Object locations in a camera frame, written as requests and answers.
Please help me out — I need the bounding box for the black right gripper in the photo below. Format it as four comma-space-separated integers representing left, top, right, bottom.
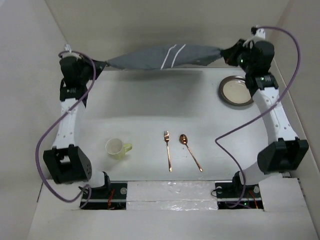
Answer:
220, 38, 255, 74

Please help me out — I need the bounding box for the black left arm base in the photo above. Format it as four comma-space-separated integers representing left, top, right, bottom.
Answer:
79, 181, 128, 211

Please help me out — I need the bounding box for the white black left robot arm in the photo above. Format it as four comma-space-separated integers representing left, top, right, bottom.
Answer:
43, 53, 112, 199

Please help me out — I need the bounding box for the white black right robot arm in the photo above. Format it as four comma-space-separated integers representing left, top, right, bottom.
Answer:
221, 39, 309, 197

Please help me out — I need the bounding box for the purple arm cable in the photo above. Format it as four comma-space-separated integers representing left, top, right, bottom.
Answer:
34, 49, 97, 208
214, 25, 301, 209

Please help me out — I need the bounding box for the copper fork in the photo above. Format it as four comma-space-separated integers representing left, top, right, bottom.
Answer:
163, 130, 172, 173

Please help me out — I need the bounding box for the brown rimmed cream plate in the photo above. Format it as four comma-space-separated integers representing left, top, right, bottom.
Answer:
218, 75, 254, 107

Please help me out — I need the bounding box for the copper spoon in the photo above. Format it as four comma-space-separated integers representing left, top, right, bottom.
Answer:
179, 134, 203, 172

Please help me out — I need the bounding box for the yellow plastic cup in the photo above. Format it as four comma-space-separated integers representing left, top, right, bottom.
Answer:
105, 138, 133, 160

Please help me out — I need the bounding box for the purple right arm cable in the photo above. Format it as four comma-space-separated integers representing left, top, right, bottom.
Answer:
214, 25, 301, 209

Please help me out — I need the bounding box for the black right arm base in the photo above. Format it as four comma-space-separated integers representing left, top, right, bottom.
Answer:
210, 181, 264, 210

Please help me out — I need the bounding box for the grey striped cloth placemat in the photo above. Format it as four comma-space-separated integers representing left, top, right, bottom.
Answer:
107, 44, 222, 70

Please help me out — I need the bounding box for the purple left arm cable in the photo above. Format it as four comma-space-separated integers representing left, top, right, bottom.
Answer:
34, 49, 97, 208

